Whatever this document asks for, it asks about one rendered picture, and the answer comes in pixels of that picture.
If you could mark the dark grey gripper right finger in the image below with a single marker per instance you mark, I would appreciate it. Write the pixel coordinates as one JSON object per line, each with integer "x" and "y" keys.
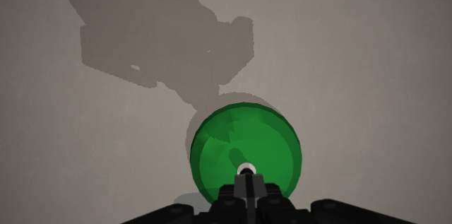
{"x": 273, "y": 208}

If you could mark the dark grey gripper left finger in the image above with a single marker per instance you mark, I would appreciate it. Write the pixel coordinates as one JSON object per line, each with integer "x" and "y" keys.
{"x": 233, "y": 206}

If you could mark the green dome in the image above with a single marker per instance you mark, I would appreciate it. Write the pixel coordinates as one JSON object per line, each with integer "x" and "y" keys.
{"x": 245, "y": 138}

